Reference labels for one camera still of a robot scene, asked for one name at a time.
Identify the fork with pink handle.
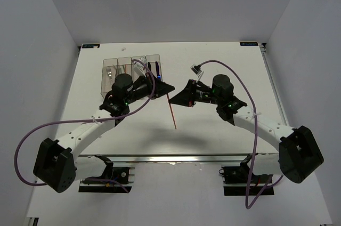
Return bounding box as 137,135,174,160
106,67,114,87

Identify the aluminium table edge rail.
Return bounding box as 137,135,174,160
77,154,302,165

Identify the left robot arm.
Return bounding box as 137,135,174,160
33,74,175,193

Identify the white front panel board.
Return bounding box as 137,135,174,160
28,163,332,225

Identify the blue label sticker right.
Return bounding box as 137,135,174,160
239,42,258,46

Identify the blue label sticker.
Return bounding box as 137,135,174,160
81,44,100,49
239,42,258,46

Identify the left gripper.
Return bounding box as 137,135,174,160
124,72,175,106

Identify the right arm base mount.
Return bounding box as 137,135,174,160
218,154,269,197

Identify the iridescent blue knife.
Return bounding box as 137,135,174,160
155,61,162,80

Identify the smoky clear container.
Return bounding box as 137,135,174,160
117,57,133,76
101,58,117,98
145,54,163,81
132,56,148,76

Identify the blue label sticker left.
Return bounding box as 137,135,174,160
81,44,100,49

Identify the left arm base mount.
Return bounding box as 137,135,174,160
78,155,135,193

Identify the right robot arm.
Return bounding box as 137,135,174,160
169,74,324,183

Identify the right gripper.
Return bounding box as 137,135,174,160
168,80,222,108

